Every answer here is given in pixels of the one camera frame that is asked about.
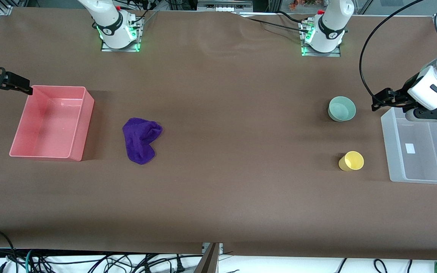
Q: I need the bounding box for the green bowl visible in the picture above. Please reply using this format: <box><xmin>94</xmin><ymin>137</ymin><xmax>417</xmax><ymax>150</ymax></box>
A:
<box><xmin>328</xmin><ymin>96</ymin><xmax>357</xmax><ymax>122</ymax></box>

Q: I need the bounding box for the yellow cup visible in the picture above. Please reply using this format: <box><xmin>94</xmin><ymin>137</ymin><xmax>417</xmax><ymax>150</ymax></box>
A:
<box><xmin>338</xmin><ymin>151</ymin><xmax>365</xmax><ymax>172</ymax></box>

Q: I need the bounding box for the purple cloth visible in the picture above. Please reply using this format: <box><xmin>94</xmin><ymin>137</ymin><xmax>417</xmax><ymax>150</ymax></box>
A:
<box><xmin>122</xmin><ymin>118</ymin><xmax>163</xmax><ymax>165</ymax></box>

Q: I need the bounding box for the pink plastic bin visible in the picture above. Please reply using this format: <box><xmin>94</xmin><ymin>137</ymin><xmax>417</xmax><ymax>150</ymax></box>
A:
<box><xmin>9</xmin><ymin>85</ymin><xmax>95</xmax><ymax>162</ymax></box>

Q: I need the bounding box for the clear plastic bin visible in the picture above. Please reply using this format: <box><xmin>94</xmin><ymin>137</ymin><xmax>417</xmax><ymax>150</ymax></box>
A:
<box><xmin>381</xmin><ymin>107</ymin><xmax>437</xmax><ymax>185</ymax></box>

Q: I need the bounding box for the brown table cover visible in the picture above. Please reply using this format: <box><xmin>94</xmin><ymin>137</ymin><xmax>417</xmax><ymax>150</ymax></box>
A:
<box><xmin>0</xmin><ymin>7</ymin><xmax>437</xmax><ymax>262</ymax></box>

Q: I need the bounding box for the white power strip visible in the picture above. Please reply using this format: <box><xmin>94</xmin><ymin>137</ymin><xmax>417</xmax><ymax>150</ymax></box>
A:
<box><xmin>197</xmin><ymin>0</ymin><xmax>254</xmax><ymax>13</ymax></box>

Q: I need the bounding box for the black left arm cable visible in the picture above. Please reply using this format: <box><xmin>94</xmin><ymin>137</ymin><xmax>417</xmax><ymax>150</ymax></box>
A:
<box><xmin>359</xmin><ymin>0</ymin><xmax>428</xmax><ymax>100</ymax></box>

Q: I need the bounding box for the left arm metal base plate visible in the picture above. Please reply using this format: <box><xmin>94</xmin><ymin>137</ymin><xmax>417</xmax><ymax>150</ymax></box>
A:
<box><xmin>301</xmin><ymin>22</ymin><xmax>341</xmax><ymax>58</ymax></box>

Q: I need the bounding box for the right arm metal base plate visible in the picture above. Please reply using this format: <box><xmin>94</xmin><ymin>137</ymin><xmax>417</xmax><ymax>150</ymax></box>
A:
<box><xmin>101</xmin><ymin>17</ymin><xmax>142</xmax><ymax>53</ymax></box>

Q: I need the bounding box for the black base power cable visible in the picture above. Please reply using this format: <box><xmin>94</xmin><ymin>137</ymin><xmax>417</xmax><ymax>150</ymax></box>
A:
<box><xmin>232</xmin><ymin>11</ymin><xmax>311</xmax><ymax>33</ymax></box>

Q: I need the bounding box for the teal floor cable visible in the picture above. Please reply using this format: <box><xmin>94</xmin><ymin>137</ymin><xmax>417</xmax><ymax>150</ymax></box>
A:
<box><xmin>24</xmin><ymin>249</ymin><xmax>34</xmax><ymax>273</ymax></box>

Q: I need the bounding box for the black tangled floor cable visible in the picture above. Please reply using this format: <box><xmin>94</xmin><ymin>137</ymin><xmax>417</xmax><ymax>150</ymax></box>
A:
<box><xmin>86</xmin><ymin>253</ymin><xmax>204</xmax><ymax>273</ymax></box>

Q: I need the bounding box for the metal table post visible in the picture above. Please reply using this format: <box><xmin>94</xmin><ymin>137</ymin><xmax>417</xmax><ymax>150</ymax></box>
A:
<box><xmin>195</xmin><ymin>243</ymin><xmax>223</xmax><ymax>273</ymax></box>

